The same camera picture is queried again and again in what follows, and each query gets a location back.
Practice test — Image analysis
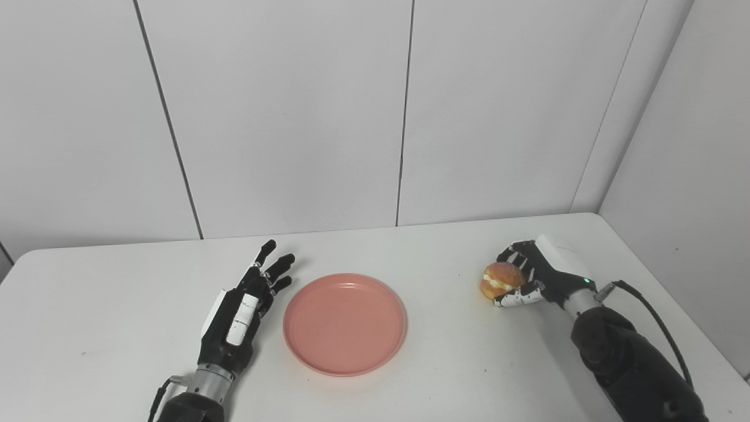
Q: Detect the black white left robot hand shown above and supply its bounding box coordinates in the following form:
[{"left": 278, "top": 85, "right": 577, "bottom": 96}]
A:
[{"left": 198, "top": 239, "right": 296, "bottom": 376}]

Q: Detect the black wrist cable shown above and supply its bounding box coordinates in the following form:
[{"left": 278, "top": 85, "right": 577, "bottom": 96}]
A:
[
  {"left": 595, "top": 280, "right": 696, "bottom": 391},
  {"left": 146, "top": 377, "right": 192, "bottom": 422}
]

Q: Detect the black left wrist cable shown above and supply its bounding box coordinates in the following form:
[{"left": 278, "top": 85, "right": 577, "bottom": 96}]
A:
[{"left": 146, "top": 377, "right": 192, "bottom": 422}]

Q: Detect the cream puff pastry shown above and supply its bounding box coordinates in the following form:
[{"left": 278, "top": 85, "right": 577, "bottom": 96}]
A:
[{"left": 480, "top": 262, "right": 527, "bottom": 301}]

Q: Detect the pink round plate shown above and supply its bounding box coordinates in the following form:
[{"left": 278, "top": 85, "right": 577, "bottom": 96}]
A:
[{"left": 283, "top": 273, "right": 408, "bottom": 377}]

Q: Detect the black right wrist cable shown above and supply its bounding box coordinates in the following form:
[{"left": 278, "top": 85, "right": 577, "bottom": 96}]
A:
[{"left": 595, "top": 280, "right": 696, "bottom": 391}]

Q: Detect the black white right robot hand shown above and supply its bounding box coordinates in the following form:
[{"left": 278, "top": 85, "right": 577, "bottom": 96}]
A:
[{"left": 493, "top": 234, "right": 598, "bottom": 309}]

